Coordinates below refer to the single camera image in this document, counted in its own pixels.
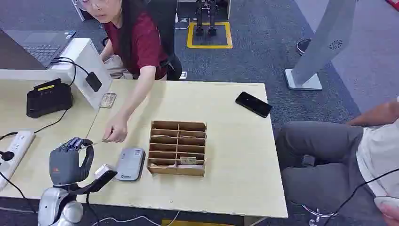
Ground black office chair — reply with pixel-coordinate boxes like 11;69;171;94
145;0;184;81

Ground person's hand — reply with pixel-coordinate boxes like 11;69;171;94
102;114;129;144

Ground grey floor stand pillar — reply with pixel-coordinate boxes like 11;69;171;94
284;0;358;91

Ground wooden card sorting box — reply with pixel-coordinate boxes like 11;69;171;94
146;120;207;178

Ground black power adapter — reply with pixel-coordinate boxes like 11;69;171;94
85;71;103;93

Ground black device with yellow label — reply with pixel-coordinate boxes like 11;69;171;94
26;78;73;119

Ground white laptop stand box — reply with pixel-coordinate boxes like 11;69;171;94
0;38;113;111

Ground black device cable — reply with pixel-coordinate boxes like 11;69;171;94
0;108;69;140

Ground seated person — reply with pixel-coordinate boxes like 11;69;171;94
275;96;399;226

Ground grey card reader device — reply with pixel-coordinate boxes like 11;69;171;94
114;147;146;183

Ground white cable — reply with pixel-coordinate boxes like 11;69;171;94
91;210;181;226

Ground black smartphone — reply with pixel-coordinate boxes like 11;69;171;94
235;91;273;119

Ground black adapter cable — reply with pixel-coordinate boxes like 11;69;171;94
51;57;91;87

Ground clear card holder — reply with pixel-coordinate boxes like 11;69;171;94
99;92;117;109

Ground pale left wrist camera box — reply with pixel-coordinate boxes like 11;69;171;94
93;164;118;188

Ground grey laptop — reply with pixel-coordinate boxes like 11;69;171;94
0;29;77;70

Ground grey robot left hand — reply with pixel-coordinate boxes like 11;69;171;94
49;137;95;188

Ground dark shoe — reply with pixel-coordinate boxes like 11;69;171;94
295;38;312;57

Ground white power strip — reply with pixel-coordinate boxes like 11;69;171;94
0;130;36;192

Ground black robot legs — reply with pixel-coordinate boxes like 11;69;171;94
194;0;219;37

